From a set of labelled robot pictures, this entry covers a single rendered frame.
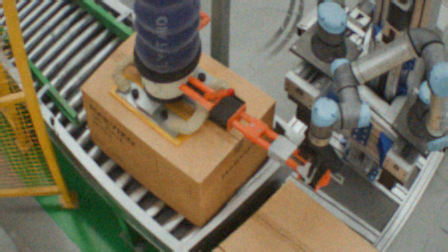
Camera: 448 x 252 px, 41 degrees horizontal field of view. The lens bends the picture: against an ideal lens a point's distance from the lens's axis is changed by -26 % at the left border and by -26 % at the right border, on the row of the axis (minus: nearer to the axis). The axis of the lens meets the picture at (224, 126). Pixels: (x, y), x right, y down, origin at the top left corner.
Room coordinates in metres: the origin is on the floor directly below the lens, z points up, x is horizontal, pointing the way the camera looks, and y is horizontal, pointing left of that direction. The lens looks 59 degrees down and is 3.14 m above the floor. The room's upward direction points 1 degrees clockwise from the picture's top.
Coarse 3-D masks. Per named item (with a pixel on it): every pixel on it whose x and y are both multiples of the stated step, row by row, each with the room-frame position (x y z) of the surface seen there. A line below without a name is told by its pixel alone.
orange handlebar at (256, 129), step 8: (200, 16) 1.68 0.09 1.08; (208, 16) 1.67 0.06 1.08; (200, 24) 1.63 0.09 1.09; (192, 80) 1.39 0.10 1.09; (184, 88) 1.36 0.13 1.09; (200, 88) 1.36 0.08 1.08; (208, 88) 1.36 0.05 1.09; (192, 96) 1.33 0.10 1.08; (200, 96) 1.33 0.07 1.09; (208, 104) 1.30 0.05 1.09; (248, 120) 1.25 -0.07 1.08; (256, 120) 1.24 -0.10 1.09; (240, 128) 1.22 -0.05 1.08; (248, 128) 1.21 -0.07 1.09; (256, 128) 1.21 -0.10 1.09; (264, 128) 1.22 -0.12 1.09; (248, 136) 1.19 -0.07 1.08; (256, 136) 1.19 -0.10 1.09; (272, 136) 1.19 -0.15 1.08; (264, 144) 1.16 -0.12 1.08; (296, 152) 1.14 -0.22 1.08; (288, 160) 1.11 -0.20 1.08; (296, 168) 1.08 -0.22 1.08; (328, 176) 1.05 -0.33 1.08; (320, 184) 1.02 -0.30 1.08
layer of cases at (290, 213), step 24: (288, 192) 1.26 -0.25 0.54; (264, 216) 1.16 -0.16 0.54; (288, 216) 1.15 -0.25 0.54; (312, 216) 1.14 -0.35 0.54; (240, 240) 1.05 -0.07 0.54; (264, 240) 1.04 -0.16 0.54; (288, 240) 1.04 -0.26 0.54; (312, 240) 1.03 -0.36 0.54; (336, 240) 1.02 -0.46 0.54; (360, 240) 1.00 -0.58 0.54
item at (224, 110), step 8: (232, 96) 1.32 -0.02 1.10; (216, 104) 1.29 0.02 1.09; (224, 104) 1.29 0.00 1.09; (232, 104) 1.30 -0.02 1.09; (240, 104) 1.30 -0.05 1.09; (208, 112) 1.26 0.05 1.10; (216, 112) 1.27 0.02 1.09; (224, 112) 1.27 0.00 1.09; (232, 112) 1.27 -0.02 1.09; (240, 112) 1.27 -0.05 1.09; (216, 120) 1.25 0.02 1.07; (224, 120) 1.23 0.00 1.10; (232, 120) 1.24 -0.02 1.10; (240, 120) 1.27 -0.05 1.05; (224, 128) 1.23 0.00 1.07
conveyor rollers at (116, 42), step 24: (24, 0) 2.39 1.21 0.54; (48, 0) 2.34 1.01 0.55; (72, 0) 2.31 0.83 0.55; (24, 24) 2.19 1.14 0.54; (48, 24) 2.15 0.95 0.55; (96, 24) 2.10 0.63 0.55; (0, 48) 2.03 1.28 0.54; (72, 48) 1.96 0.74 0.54; (96, 48) 1.97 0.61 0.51; (48, 72) 1.83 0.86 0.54; (264, 168) 1.36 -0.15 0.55; (144, 192) 1.24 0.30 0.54; (240, 192) 1.26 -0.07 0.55; (216, 216) 1.15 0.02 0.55
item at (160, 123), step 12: (132, 84) 1.45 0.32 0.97; (120, 96) 1.40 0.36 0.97; (132, 96) 1.39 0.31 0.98; (132, 108) 1.35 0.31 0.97; (168, 108) 1.35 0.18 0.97; (144, 120) 1.31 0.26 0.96; (156, 120) 1.31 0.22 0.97; (168, 120) 1.31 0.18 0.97; (168, 132) 1.26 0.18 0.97; (192, 132) 1.28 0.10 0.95; (180, 144) 1.23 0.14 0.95
